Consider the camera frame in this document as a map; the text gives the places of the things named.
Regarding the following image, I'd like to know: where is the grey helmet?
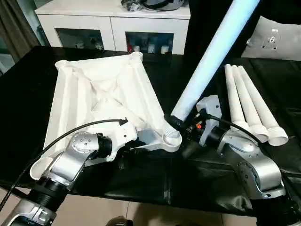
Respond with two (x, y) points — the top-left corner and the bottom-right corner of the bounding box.
(143, 0), (184, 11)

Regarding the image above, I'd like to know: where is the white glass-door cabinet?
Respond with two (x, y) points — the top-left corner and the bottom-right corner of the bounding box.
(34, 1), (191, 55)

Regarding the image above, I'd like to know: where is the black furniture with yellow label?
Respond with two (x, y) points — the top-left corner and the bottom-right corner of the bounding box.
(184, 0), (301, 59)

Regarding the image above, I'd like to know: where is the black work mat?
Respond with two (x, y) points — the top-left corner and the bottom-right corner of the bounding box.
(0, 45), (301, 212)

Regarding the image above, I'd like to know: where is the dark left robot foot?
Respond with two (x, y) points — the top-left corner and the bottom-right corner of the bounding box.
(107, 215), (134, 226)

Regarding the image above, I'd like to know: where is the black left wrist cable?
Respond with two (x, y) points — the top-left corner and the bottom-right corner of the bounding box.
(0, 117), (129, 208)

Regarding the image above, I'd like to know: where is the white plastic table leg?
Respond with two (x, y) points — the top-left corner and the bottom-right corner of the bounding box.
(163, 0), (261, 143)
(224, 64), (250, 130)
(230, 65), (269, 143)
(237, 65), (289, 146)

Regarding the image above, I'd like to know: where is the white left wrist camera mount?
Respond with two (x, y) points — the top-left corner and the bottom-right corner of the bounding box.
(103, 120), (139, 163)

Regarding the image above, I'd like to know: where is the brown curtain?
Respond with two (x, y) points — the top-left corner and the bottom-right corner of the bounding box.
(0, 0), (45, 62)

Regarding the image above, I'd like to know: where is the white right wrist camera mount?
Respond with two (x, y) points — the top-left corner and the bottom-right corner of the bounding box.
(196, 95), (223, 146)

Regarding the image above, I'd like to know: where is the white plastic table top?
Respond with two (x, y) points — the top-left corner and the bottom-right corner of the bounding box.
(30, 51), (183, 181)

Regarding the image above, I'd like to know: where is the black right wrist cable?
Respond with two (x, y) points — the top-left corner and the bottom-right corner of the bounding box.
(196, 112), (263, 143)

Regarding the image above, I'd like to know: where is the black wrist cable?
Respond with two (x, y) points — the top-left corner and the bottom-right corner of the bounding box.
(0, 117), (129, 208)
(196, 112), (263, 143)

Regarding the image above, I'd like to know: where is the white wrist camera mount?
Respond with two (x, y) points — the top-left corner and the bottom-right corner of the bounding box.
(196, 95), (223, 146)
(103, 120), (139, 163)

